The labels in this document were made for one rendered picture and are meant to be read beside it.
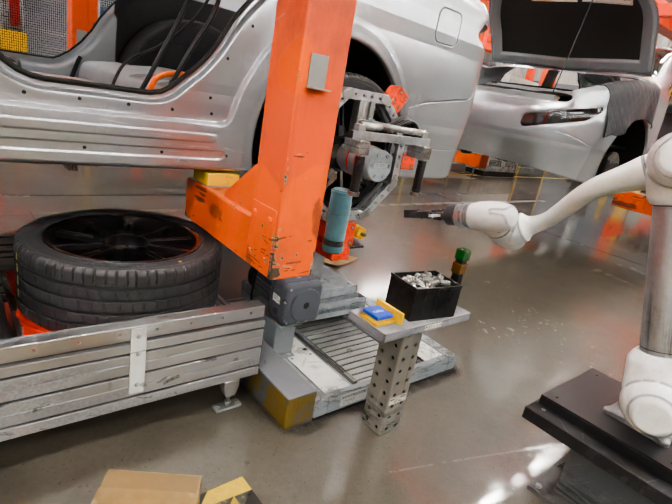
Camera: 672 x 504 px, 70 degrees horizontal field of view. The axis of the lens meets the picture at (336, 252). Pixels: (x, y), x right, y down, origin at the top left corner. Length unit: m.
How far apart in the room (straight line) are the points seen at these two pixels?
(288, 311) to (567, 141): 3.02
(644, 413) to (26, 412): 1.55
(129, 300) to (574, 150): 3.56
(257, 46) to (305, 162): 0.64
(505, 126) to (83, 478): 3.78
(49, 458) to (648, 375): 1.61
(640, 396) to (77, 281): 1.52
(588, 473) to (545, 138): 2.97
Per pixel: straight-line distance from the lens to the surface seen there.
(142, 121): 1.76
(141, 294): 1.56
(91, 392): 1.54
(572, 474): 1.81
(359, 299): 2.38
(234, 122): 1.88
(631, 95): 4.57
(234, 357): 1.68
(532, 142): 4.28
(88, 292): 1.57
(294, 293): 1.79
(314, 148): 1.44
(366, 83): 2.12
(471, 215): 1.70
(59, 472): 1.63
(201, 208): 1.90
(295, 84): 1.38
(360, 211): 2.14
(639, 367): 1.46
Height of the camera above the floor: 1.10
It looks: 18 degrees down
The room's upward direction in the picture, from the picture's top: 10 degrees clockwise
